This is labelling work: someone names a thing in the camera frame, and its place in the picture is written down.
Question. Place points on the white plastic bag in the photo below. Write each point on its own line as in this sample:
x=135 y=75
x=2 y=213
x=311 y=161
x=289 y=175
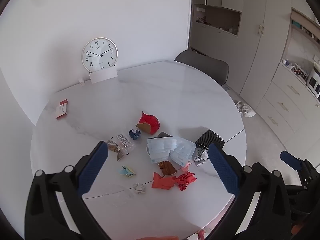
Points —
x=246 y=109

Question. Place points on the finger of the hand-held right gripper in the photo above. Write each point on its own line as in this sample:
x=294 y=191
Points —
x=290 y=160

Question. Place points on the round white wall clock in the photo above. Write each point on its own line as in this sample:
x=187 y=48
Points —
x=99 y=54

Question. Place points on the brown snack packet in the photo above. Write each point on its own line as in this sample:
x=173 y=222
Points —
x=115 y=150

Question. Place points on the crumpled white paper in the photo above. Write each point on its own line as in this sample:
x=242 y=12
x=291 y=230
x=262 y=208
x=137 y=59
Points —
x=139 y=188

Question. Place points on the crumpled blue paper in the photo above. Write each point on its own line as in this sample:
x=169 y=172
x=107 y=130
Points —
x=134 y=134

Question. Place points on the dark grey card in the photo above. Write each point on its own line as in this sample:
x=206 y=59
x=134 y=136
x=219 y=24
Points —
x=162 y=135

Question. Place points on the crumpled red wrapper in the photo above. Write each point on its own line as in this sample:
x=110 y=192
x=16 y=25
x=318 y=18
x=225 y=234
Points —
x=185 y=180

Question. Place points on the crumpled pastel paper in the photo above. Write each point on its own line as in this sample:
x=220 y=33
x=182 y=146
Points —
x=127 y=171

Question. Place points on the blue face mask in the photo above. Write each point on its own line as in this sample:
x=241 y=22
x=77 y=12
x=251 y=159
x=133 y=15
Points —
x=183 y=153
x=160 y=150

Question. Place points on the small pink wrapper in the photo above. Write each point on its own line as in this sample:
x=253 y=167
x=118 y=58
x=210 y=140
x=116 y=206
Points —
x=186 y=166

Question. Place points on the white card box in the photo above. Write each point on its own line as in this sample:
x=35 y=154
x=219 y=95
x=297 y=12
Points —
x=103 y=76

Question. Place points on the grey chair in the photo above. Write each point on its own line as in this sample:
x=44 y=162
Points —
x=207 y=65

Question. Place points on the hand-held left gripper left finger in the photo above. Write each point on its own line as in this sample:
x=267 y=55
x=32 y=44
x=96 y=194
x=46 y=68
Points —
x=92 y=171

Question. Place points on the brown wrapper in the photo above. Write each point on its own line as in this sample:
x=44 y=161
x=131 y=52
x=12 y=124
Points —
x=167 y=168

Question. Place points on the clear printed plastic packet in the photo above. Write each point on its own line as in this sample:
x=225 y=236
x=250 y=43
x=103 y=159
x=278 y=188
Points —
x=123 y=142

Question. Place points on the white countertop appliance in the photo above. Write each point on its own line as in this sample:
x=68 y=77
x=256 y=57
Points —
x=314 y=79

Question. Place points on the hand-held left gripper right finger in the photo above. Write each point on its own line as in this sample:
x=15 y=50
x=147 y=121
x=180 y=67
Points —
x=224 y=173

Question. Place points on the red and white small box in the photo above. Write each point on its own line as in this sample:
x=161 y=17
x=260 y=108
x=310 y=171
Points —
x=61 y=109

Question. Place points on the orange-red paper piece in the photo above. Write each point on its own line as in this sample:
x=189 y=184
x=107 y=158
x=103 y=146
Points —
x=162 y=181

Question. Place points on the beige drawer cabinet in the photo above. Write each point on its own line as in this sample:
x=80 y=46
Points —
x=287 y=100

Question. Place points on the crumpled foil ball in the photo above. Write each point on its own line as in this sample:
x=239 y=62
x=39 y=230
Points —
x=201 y=156

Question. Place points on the black spiky foam block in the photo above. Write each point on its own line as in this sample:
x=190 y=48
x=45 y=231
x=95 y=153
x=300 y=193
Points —
x=209 y=140

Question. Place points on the torn red cardboard piece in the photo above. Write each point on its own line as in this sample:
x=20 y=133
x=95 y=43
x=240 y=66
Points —
x=149 y=122

